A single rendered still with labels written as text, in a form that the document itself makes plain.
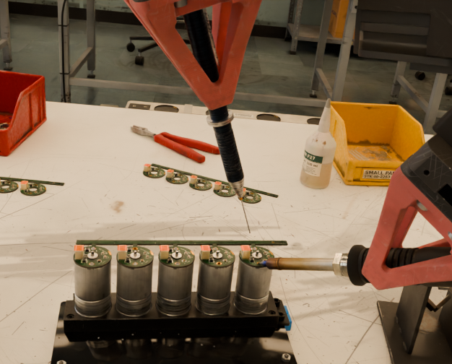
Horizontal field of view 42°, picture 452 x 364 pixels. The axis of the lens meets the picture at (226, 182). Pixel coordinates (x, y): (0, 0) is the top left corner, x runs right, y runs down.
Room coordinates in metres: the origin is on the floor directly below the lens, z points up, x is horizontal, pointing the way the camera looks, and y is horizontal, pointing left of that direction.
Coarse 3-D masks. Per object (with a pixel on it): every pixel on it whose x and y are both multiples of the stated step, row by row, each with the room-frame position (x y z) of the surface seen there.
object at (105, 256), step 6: (90, 246) 0.34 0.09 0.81; (96, 246) 0.34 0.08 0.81; (84, 252) 0.33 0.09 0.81; (90, 252) 0.33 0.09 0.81; (96, 252) 0.33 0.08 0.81; (102, 252) 0.33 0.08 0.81; (108, 252) 0.33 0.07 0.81; (84, 258) 0.32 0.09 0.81; (102, 258) 0.32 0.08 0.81; (108, 258) 0.33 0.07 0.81; (78, 264) 0.32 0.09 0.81; (84, 264) 0.32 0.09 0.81; (96, 264) 0.32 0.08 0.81; (102, 264) 0.32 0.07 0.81
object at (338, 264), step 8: (336, 256) 0.31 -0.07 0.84; (344, 256) 0.30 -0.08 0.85; (272, 264) 0.33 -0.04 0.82; (280, 264) 0.32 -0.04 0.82; (288, 264) 0.32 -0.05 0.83; (296, 264) 0.32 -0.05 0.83; (304, 264) 0.31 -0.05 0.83; (312, 264) 0.31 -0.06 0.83; (320, 264) 0.31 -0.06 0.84; (328, 264) 0.31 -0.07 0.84; (336, 264) 0.30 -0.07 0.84; (344, 264) 0.30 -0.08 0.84; (336, 272) 0.30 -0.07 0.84; (344, 272) 0.30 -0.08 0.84
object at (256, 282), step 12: (240, 264) 0.34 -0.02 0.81; (240, 276) 0.34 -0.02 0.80; (252, 276) 0.33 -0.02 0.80; (264, 276) 0.34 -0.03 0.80; (240, 288) 0.34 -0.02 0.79; (252, 288) 0.33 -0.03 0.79; (264, 288) 0.34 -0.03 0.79; (240, 300) 0.34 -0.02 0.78; (252, 300) 0.33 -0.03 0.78; (264, 300) 0.34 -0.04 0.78; (252, 312) 0.33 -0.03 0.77
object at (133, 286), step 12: (120, 264) 0.32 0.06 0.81; (120, 276) 0.32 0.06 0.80; (132, 276) 0.32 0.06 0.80; (144, 276) 0.32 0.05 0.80; (120, 288) 0.32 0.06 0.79; (132, 288) 0.32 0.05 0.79; (144, 288) 0.32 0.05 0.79; (120, 300) 0.32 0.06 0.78; (132, 300) 0.32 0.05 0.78; (144, 300) 0.32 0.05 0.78; (120, 312) 0.32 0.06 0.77; (132, 312) 0.32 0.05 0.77; (144, 312) 0.32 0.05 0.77
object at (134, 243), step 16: (80, 240) 0.34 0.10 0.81; (96, 240) 0.34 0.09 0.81; (112, 240) 0.35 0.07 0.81; (128, 240) 0.35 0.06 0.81; (144, 240) 0.35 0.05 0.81; (160, 240) 0.35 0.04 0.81; (176, 240) 0.36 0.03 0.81; (192, 240) 0.36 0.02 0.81; (208, 240) 0.36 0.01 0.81; (224, 240) 0.36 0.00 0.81; (240, 240) 0.36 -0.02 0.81; (256, 240) 0.37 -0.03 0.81; (272, 240) 0.37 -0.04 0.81
